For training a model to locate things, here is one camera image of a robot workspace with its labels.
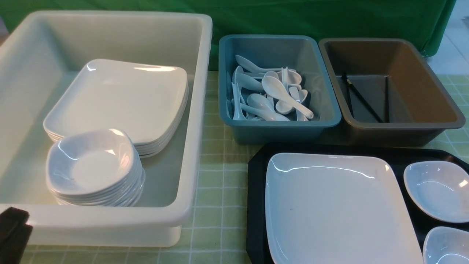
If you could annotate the white spoon of bin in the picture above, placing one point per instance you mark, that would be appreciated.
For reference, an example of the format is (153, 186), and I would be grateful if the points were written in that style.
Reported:
(251, 67)
(265, 114)
(248, 82)

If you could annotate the black textured serving tray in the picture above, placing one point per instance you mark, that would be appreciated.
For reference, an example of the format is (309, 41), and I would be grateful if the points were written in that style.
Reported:
(398, 158)

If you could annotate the large white plastic bin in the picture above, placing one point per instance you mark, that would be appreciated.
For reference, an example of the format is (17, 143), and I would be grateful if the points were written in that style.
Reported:
(39, 60)

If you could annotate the white spoon bottom of bin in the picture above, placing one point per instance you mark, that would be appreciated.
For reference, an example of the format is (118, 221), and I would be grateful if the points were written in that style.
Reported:
(265, 114)

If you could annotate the green cloth backdrop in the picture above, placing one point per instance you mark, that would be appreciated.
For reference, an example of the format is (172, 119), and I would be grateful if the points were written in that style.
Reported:
(421, 22)

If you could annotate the brown plastic bin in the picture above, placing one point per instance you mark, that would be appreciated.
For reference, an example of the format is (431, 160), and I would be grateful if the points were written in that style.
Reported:
(420, 107)

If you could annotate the teal plastic bin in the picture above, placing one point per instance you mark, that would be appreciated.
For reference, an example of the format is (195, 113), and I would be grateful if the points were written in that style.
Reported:
(308, 83)

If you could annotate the white spoon middle of bin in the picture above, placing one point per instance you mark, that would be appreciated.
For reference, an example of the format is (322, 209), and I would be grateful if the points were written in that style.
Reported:
(248, 82)

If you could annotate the white spoon top of bin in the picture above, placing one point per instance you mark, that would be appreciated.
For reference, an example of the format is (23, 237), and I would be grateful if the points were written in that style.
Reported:
(251, 67)

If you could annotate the large white rectangular plate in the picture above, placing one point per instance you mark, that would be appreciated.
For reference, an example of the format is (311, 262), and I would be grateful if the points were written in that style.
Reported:
(336, 209)

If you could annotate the stack of white square plates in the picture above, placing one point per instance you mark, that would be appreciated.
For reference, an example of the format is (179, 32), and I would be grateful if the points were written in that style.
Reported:
(147, 102)

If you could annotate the black chopstick in brown bin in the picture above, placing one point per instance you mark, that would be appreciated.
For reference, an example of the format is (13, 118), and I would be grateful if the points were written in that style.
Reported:
(362, 99)

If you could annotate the white ceramic soup spoon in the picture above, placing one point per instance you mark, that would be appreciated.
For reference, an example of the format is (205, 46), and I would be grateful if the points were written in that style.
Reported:
(275, 89)

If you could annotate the stack of white small bowls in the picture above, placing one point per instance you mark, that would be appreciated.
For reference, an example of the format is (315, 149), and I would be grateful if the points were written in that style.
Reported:
(95, 168)

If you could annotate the white small dish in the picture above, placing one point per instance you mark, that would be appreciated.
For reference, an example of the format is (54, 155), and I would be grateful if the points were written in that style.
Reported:
(440, 189)
(446, 245)

